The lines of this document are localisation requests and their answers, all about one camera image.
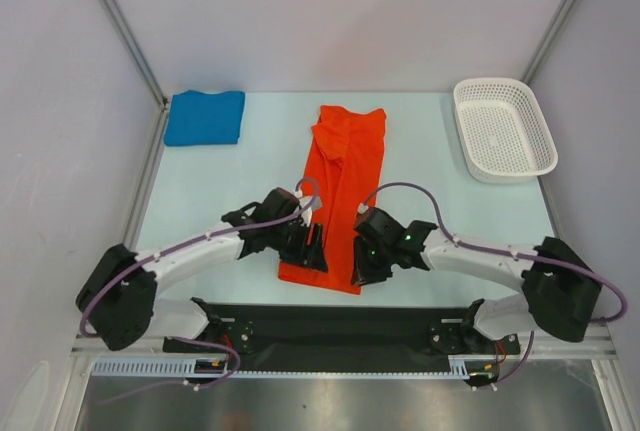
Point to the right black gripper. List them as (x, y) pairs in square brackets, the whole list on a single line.
[(364, 261)]

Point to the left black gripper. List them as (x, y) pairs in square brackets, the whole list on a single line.
[(308, 256)]

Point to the orange t shirt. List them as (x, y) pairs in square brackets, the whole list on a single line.
[(345, 159)]

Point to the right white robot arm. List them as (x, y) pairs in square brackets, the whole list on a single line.
[(548, 294)]

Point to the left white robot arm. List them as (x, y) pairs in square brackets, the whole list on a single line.
[(120, 301)]

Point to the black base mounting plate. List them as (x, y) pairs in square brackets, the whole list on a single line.
[(341, 339)]

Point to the folded blue t shirt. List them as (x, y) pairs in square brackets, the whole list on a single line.
[(202, 119)]

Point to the white plastic basket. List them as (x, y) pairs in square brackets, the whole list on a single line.
[(503, 133)]

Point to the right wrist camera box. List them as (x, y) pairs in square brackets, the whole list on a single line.
[(378, 228)]

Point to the left aluminium corner post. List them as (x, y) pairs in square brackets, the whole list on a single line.
[(134, 50)]

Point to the aluminium corner post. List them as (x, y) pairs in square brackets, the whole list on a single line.
[(552, 32), (134, 50)]

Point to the right aluminium corner post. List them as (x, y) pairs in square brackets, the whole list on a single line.
[(552, 32)]

